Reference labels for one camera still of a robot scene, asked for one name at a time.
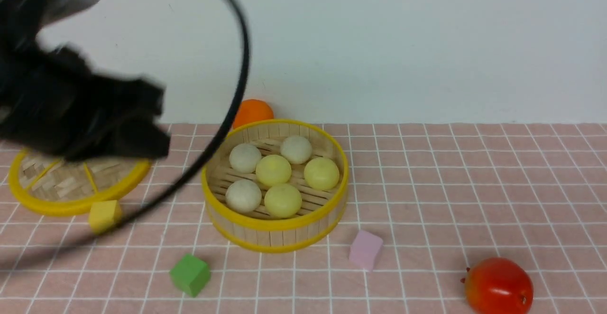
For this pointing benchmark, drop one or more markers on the orange fruit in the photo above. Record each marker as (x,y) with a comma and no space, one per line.
(252,110)

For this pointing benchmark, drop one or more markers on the yellow cube block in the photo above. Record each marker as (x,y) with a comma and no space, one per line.
(103,215)

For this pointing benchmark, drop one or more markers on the yellow bamboo steamer lid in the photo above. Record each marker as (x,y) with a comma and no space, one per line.
(53,187)

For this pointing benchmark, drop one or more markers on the white bun bottom edge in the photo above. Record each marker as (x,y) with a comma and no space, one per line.
(296,149)

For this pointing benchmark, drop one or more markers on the red tomato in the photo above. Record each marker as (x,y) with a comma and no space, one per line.
(498,286)

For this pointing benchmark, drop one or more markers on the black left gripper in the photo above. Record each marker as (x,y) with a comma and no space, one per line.
(54,104)

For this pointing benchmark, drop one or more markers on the green cube block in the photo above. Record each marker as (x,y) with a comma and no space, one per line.
(190,275)

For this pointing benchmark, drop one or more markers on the yellow bamboo steamer tray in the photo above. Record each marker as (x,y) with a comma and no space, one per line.
(320,213)

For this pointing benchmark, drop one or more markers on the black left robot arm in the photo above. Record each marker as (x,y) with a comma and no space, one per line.
(21,21)

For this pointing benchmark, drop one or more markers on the pink cube block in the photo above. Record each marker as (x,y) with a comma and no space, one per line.
(365,249)

